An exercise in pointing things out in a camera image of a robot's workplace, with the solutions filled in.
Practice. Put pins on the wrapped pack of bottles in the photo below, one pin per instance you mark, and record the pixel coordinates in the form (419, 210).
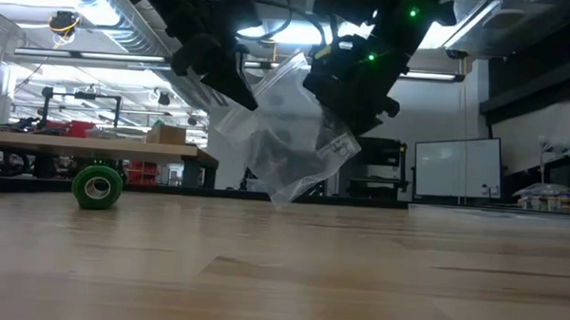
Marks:
(545, 195)

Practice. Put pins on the cardboard box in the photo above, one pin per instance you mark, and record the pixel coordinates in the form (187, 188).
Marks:
(166, 135)

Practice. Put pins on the long ceiling light fixture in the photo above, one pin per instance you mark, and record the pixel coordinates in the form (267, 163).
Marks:
(122, 57)

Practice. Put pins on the red plastic bin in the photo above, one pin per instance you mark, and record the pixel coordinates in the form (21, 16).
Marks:
(77, 129)

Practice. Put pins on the black equipment cart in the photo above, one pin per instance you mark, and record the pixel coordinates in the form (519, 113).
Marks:
(384, 163)

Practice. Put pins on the green bandage roll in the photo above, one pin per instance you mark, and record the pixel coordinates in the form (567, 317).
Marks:
(86, 198)

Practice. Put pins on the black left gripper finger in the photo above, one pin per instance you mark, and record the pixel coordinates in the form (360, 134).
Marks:
(235, 80)
(198, 57)

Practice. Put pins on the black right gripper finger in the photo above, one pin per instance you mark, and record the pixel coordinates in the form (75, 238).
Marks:
(390, 107)
(348, 112)

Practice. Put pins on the whiteboard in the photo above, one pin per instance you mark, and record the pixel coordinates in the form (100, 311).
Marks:
(458, 168)

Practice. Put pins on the red storage drawers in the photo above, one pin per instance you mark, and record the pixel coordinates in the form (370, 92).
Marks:
(142, 173)

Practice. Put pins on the black metal stand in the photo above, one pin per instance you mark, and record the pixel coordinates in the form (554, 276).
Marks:
(117, 116)

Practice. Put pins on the black hanging spotlight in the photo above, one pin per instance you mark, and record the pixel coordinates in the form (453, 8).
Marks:
(164, 99)

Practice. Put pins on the black ceiling camera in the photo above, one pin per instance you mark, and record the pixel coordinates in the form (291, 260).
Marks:
(457, 54)

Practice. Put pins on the clear plastic zip bag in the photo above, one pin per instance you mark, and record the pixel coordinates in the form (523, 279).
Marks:
(285, 146)

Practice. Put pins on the wooden workbench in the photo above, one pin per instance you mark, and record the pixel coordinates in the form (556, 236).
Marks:
(76, 145)

